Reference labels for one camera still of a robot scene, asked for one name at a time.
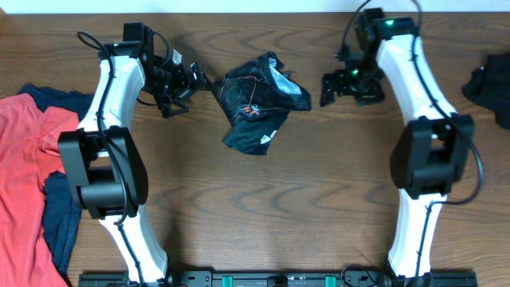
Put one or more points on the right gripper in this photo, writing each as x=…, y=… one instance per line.
x=373, y=96

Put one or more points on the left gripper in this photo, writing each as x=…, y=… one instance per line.
x=197, y=75

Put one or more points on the black patterned sports jersey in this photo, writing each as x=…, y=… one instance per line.
x=256, y=98

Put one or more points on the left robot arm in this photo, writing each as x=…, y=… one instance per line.
x=104, y=168

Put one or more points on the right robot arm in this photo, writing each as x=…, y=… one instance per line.
x=431, y=153

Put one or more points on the black garment at right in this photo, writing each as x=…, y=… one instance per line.
x=489, y=88

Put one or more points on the red shirt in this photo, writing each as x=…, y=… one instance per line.
x=29, y=154

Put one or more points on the navy blue shirt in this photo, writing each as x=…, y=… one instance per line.
x=61, y=216

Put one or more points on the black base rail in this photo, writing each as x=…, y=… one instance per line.
x=349, y=278

